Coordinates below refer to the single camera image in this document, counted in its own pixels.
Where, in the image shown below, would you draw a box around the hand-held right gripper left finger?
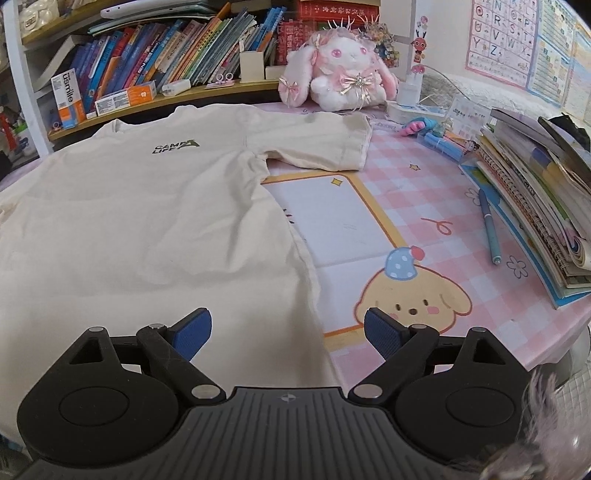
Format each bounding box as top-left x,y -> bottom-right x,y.
60,308 -> 226,408

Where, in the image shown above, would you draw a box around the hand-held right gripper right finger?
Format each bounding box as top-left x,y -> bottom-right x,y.
349,308 -> 513,408

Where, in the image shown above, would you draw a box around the cream t-shirt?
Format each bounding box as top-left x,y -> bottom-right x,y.
0,104 -> 374,446

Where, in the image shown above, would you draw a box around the pink plaid desk mat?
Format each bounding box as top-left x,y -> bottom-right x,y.
0,99 -> 589,393

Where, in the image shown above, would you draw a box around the blue pen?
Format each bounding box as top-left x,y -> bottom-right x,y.
478,188 -> 503,265

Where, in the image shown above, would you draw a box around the person's fluffy sleeve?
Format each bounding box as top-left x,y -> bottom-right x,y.
462,364 -> 587,480

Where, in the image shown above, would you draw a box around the blue pencil case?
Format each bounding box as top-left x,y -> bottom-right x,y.
418,130 -> 467,162

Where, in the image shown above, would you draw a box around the stack of notebooks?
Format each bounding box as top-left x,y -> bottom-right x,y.
457,108 -> 591,310

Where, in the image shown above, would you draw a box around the blue pink toy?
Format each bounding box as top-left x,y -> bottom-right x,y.
399,116 -> 437,137

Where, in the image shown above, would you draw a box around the white power strip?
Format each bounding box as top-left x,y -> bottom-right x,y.
387,102 -> 446,121

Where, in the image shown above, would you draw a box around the white printed card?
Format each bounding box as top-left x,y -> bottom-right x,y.
445,95 -> 491,127

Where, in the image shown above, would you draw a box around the wooden bookshelf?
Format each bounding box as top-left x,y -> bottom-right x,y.
0,0 -> 296,141

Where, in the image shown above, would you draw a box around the white charger plug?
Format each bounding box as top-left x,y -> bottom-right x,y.
398,74 -> 423,106

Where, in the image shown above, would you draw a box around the flat white orange box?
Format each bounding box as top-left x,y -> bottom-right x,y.
95,80 -> 158,116

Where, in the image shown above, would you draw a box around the pink white plush bunny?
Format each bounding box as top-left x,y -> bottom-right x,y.
278,28 -> 399,112

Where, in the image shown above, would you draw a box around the tall white orange box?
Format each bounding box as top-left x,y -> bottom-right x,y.
50,69 -> 86,130

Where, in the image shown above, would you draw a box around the cream pen holder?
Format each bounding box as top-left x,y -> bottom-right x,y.
239,50 -> 265,84

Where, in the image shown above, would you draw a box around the row of colourful books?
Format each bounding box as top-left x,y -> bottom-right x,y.
46,4 -> 278,100

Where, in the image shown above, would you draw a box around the glittery ornament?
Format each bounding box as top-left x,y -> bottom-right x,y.
355,14 -> 400,68

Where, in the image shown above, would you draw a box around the flat stacked booklets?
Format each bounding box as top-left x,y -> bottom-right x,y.
88,2 -> 232,37

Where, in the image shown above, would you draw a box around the thick red books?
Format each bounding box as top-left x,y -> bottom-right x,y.
277,0 -> 382,65

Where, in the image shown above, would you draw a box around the white wire fan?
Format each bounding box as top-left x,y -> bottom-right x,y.
422,71 -> 467,100

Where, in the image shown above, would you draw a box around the red bee wall sticker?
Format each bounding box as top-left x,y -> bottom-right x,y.
410,16 -> 430,75

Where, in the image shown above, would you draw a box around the alphabet wall poster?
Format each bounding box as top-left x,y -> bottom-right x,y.
465,0 -> 539,90

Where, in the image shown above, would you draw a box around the colourful chart wall poster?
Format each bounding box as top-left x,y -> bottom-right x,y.
529,0 -> 591,121

